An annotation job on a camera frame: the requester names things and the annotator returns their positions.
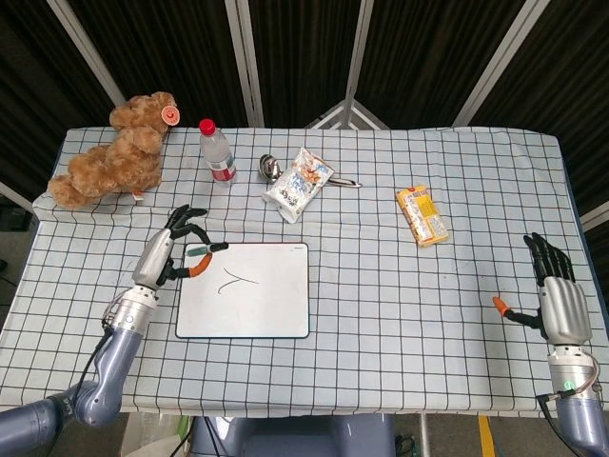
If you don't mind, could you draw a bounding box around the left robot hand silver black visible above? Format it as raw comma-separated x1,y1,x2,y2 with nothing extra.
130,204,215,291

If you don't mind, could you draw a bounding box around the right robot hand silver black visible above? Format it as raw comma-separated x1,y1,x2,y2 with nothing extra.
492,231,594,345

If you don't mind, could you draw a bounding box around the green whiteboard marker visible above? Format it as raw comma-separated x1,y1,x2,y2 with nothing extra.
185,242,229,258

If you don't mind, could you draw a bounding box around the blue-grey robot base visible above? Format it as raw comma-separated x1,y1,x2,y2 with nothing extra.
189,412,396,457

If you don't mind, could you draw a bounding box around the brown plush dog toy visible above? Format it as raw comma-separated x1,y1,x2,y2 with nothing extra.
47,91,181,209

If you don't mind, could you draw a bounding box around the clear water bottle red cap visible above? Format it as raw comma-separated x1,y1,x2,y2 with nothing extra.
198,118,238,184

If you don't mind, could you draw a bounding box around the metal ladle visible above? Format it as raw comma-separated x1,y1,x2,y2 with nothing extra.
258,154,363,189

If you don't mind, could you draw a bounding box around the white snack bag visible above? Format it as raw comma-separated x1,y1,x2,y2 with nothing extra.
264,147,334,224

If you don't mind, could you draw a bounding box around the yellow biscuit pack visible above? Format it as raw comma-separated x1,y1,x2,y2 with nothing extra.
395,186,450,248

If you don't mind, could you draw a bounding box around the white black checkered tablecloth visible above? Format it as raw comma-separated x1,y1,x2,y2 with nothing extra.
30,126,591,420

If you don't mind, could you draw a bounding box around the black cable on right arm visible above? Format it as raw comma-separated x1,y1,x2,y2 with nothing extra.
536,387,580,447

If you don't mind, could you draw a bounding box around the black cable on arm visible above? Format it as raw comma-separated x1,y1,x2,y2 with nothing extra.
70,313,115,406
536,387,580,447

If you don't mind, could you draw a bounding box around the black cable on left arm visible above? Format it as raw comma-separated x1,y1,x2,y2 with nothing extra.
70,313,115,406

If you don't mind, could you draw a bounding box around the white dry-erase board black frame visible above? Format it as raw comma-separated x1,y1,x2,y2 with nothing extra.
174,242,311,340

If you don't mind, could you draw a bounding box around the black folding screen white frame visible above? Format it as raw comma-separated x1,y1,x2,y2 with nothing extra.
0,0,609,229

